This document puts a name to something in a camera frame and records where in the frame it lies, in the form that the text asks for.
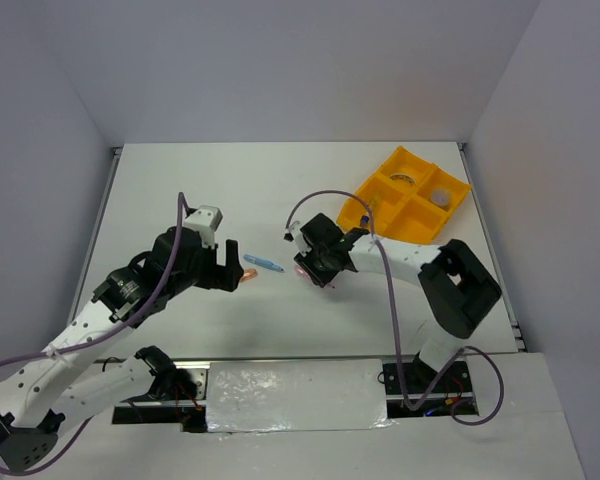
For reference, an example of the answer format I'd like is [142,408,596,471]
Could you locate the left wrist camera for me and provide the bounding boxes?
[184,205,223,249]

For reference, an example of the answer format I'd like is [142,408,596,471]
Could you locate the silver foil sheet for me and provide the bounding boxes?
[206,359,391,433]

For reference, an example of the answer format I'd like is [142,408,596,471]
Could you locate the yellow compartment bin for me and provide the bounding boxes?
[336,146,471,244]

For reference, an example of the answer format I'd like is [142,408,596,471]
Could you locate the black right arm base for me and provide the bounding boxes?
[374,349,481,419]

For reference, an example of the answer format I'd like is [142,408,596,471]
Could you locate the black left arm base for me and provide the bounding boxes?
[112,346,208,433]

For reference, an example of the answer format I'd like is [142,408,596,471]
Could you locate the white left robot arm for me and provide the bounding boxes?
[0,226,244,476]

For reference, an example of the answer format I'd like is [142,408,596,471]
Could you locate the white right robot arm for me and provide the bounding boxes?
[284,213,502,391]

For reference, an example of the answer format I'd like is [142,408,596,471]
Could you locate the pink highlighter pen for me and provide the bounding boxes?
[294,265,335,289]

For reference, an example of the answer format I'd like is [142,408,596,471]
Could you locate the blue highlighter pen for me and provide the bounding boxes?
[243,254,285,273]

